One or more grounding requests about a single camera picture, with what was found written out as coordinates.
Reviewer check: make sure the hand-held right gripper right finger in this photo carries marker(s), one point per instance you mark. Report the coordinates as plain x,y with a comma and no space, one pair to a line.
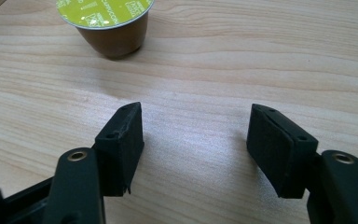
279,155

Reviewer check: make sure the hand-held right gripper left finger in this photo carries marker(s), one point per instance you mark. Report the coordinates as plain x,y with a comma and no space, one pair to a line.
121,152

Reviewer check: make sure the brown capsule with yellow-green lid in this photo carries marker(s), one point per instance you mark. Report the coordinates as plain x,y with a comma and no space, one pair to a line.
112,34

